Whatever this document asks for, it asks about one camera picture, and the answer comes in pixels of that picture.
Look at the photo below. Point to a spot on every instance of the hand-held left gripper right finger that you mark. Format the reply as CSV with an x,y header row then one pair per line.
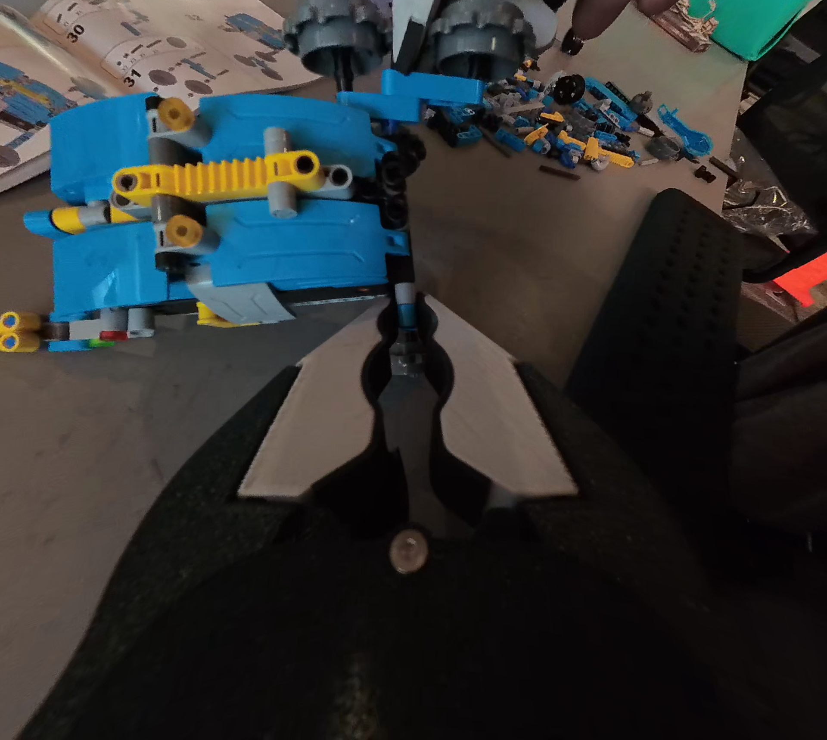
x,y
504,423

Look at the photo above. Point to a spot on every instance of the bright orange object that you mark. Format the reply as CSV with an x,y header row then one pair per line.
x,y
804,278

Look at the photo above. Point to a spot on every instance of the pile of small building pieces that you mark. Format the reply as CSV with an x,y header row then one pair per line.
x,y
581,132

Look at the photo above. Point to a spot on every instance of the blue brick-built toy model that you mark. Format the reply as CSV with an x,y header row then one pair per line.
x,y
291,236

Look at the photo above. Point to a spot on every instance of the small brown printed box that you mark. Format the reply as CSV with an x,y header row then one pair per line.
x,y
685,26

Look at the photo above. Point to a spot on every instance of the open instruction booklet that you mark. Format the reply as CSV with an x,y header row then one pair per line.
x,y
271,10

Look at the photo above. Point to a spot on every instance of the crumpled clear plastic wrap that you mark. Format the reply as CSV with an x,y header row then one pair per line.
x,y
769,210

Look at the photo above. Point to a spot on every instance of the small black wheel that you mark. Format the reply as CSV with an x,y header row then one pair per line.
x,y
568,89
572,42

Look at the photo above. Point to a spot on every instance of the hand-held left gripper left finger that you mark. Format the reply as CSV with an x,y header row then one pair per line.
x,y
316,423

